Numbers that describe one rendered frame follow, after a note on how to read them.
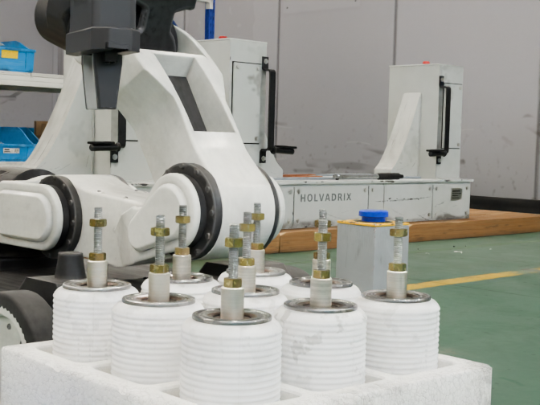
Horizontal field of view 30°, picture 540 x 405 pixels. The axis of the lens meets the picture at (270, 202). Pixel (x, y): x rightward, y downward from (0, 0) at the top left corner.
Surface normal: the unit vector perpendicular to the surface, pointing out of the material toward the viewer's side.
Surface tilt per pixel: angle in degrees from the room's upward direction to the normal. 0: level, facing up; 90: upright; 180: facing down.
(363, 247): 90
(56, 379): 90
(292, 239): 90
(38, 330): 55
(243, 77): 90
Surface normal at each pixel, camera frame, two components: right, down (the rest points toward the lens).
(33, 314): 0.47, -0.69
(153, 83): -0.52, 0.40
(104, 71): 0.48, 0.07
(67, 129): 0.70, 0.06
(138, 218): -0.71, 0.02
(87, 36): -0.88, 0.00
